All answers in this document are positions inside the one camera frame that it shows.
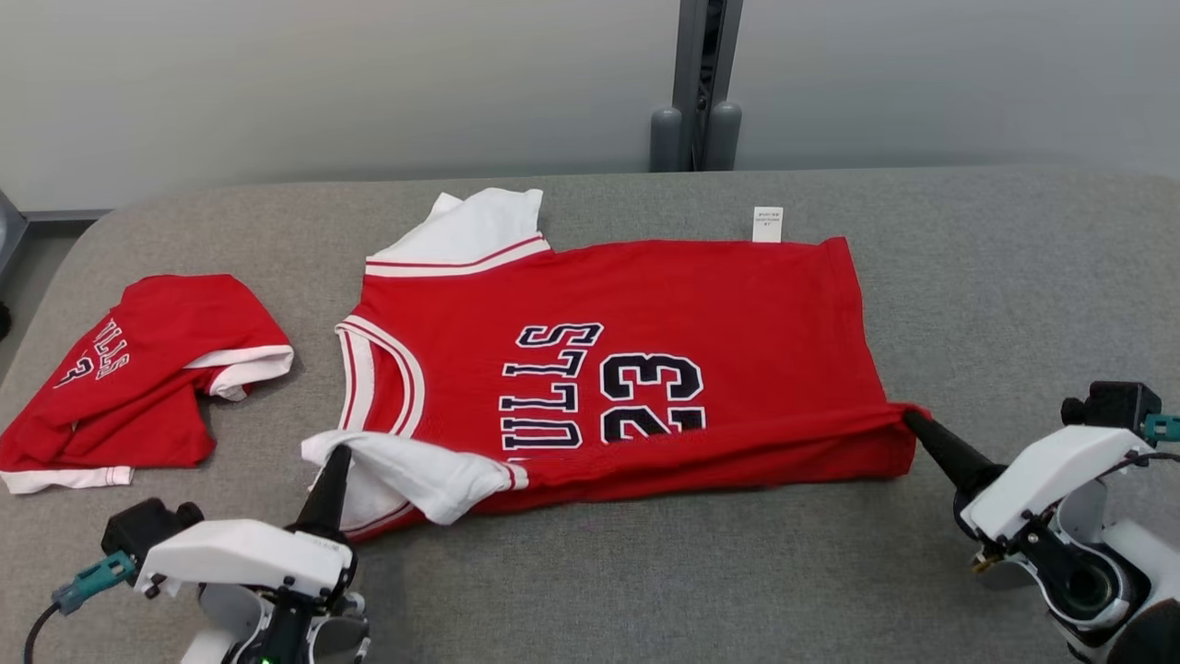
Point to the white grey robot right arm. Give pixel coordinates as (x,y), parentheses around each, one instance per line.
(1125,572)

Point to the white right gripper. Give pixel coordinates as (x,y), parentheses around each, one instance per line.
(1051,470)

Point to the grey metal partition post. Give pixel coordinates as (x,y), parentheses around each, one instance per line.
(696,83)

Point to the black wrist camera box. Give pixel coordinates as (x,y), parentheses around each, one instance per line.
(1115,404)
(147,526)

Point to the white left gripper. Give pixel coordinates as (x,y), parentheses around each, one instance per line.
(249,558)

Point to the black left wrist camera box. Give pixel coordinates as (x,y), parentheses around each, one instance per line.
(147,526)

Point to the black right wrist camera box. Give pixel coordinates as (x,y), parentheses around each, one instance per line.
(1115,404)

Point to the red number 23 jersey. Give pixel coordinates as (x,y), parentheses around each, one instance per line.
(756,323)

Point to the red white-trimmed shorts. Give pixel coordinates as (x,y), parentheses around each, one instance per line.
(157,406)

